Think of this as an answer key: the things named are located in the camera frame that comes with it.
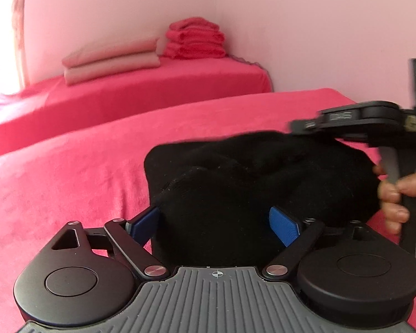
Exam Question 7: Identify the black knit pants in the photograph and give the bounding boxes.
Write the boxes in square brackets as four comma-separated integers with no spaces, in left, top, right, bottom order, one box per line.
[144,132,379,267]

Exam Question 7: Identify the person's right hand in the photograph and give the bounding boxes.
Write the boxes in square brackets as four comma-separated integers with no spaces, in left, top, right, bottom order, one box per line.
[378,173,416,235]

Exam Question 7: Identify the lower folded beige cloth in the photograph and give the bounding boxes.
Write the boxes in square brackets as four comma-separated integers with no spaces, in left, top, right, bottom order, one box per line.
[64,52,161,86]

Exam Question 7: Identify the folded beige cloth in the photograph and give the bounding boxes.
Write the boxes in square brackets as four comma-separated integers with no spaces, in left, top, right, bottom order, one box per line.
[64,52,161,86]
[61,36,159,68]

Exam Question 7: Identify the red far bed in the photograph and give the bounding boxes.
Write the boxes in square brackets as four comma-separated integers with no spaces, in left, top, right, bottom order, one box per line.
[0,58,273,156]

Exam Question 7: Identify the upper folded beige cloth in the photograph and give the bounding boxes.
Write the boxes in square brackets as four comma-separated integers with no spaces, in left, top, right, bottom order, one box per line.
[61,36,159,68]

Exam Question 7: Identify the folded red towel stack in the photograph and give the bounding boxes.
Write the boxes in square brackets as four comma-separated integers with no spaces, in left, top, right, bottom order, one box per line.
[163,17,227,59]

